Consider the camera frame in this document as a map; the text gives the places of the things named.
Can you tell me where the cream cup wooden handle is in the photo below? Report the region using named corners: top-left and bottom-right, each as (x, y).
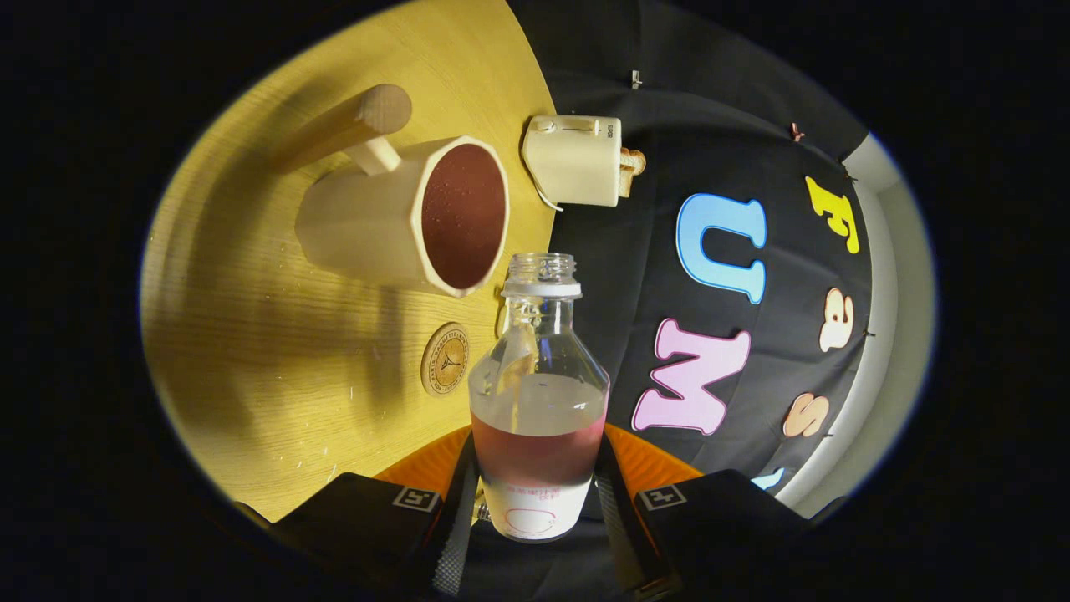
top-left (276, 84), bottom-right (511, 299)

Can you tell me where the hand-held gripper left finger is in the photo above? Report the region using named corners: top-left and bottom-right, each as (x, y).
top-left (238, 425), bottom-right (482, 599)

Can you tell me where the clear juice bottle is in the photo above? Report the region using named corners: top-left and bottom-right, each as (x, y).
top-left (468, 253), bottom-right (611, 544)

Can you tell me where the wooden table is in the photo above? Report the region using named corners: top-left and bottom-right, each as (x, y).
top-left (140, 0), bottom-right (559, 523)

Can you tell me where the cream toaster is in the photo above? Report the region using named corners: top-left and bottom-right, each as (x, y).
top-left (522, 115), bottom-right (624, 212)

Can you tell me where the black backdrop cloth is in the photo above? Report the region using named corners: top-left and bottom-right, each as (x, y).
top-left (506, 0), bottom-right (874, 494)

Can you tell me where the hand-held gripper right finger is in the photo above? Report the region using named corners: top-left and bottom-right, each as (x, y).
top-left (594, 422), bottom-right (824, 599)

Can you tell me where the round wooden coaster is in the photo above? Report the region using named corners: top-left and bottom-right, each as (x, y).
top-left (420, 323), bottom-right (471, 397)

